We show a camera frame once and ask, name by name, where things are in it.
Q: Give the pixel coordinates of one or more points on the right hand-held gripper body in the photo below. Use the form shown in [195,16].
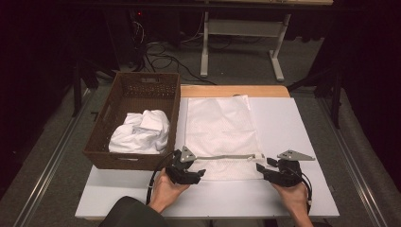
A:
[288,173]

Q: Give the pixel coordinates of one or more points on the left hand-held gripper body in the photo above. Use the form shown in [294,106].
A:
[176,175]

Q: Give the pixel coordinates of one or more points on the white mesh laundry bag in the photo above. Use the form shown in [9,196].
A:
[220,126]

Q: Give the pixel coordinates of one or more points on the white garment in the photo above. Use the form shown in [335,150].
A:
[138,135]

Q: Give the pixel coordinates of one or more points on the brown woven basket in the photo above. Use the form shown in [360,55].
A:
[132,94]

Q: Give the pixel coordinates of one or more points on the person's left hand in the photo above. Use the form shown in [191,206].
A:
[164,192]

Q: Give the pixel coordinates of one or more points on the person's right hand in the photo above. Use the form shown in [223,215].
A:
[294,198]

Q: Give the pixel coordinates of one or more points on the black metal stand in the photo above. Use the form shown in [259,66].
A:
[76,91]
[336,101]

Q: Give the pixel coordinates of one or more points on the white-framed desk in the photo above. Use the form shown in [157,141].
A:
[242,27]

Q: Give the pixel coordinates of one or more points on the dark computer tower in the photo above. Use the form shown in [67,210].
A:
[126,34]

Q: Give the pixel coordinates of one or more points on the metal floor rail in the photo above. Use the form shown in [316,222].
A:
[46,170]
[356,170]

